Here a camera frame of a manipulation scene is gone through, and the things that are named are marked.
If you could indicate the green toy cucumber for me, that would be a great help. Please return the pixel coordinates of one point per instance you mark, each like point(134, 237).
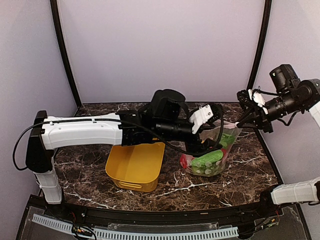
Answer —
point(208, 159)

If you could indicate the white slotted cable duct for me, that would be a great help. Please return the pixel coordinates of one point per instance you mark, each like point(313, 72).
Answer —
point(139, 232)

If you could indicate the black front rail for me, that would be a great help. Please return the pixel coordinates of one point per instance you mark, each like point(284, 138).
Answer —
point(235, 215)

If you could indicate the left black frame post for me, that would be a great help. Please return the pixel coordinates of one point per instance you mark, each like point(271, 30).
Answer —
point(63, 52)

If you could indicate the red toy apple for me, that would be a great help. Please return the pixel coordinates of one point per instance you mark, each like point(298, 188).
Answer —
point(186, 161)

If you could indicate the black frame post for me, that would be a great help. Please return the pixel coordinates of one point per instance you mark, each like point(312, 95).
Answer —
point(63, 52)
point(260, 44)

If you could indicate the yellow plastic basket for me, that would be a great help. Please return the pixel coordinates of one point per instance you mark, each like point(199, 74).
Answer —
point(136, 168)

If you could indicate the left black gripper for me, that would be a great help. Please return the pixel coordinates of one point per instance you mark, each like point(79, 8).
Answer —
point(202, 147)

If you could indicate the clear zip top bag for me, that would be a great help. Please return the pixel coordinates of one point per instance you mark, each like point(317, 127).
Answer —
point(218, 167)

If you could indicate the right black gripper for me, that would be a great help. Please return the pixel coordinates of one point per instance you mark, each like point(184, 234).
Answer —
point(262, 120)

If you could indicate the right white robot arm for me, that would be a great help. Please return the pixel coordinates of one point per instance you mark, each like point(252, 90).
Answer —
point(297, 104)

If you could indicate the right black frame post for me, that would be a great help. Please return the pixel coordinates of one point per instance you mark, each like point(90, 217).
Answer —
point(260, 44)

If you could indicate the orange toy carrot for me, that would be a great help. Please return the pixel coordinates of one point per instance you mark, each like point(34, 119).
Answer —
point(227, 140)

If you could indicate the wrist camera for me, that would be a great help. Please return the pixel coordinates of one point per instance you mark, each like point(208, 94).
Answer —
point(166, 104)
point(284, 78)

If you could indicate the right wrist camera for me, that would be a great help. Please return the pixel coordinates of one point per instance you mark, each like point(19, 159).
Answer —
point(284, 78)

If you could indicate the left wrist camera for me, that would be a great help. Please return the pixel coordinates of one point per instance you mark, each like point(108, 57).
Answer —
point(166, 104)

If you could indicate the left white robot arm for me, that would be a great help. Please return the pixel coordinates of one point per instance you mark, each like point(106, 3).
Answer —
point(123, 128)

